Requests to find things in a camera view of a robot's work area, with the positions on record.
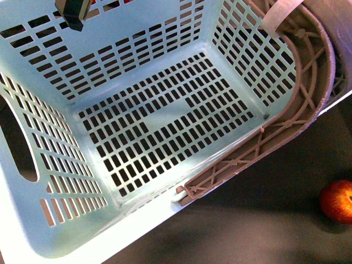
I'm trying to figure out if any light blue plastic basket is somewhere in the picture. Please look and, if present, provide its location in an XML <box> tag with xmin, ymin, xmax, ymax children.
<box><xmin>0</xmin><ymin>0</ymin><xmax>352</xmax><ymax>264</ymax></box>

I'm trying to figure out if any brown basket handle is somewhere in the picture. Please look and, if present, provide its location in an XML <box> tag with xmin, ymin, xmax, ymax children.
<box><xmin>173</xmin><ymin>1</ymin><xmax>336</xmax><ymax>206</ymax></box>

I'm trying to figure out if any red apple with yellow patch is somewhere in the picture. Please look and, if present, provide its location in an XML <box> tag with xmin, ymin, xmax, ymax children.
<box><xmin>318</xmin><ymin>180</ymin><xmax>351</xmax><ymax>224</ymax></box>

